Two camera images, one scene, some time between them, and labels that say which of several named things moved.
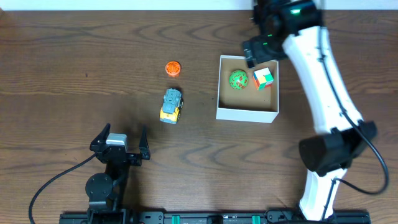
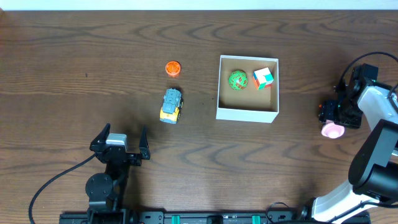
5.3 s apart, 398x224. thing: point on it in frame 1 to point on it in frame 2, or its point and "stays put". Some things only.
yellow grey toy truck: [172, 103] stays put
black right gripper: [259, 43] to [327, 112]
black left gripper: [123, 157] stays put
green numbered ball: [238, 79] stays put
